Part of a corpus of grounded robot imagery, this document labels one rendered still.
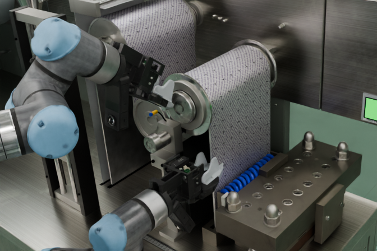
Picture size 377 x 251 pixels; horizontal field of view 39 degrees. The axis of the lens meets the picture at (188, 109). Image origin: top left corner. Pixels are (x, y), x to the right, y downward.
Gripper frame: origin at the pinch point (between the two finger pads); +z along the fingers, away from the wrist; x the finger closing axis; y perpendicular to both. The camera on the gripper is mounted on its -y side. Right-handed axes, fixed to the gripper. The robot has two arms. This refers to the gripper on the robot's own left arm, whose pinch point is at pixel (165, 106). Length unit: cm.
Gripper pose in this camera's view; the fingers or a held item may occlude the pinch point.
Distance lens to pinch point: 116.2
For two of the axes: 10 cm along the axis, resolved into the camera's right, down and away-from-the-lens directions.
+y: 3.6, -9.3, 0.7
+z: 5.5, 2.8, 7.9
